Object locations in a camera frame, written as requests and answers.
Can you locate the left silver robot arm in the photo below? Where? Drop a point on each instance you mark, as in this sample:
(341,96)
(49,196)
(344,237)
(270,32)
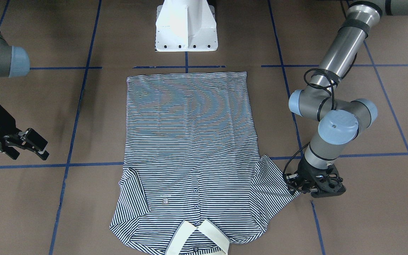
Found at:
(340,122)

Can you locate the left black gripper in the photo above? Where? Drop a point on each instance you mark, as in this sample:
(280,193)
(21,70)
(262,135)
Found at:
(305,170)

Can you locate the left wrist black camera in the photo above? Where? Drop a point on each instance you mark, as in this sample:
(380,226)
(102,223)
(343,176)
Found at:
(328,184)

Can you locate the blue white striped polo shirt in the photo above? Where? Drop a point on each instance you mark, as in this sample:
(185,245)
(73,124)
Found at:
(193,180)

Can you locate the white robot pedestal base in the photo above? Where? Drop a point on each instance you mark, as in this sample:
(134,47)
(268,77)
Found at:
(186,26)

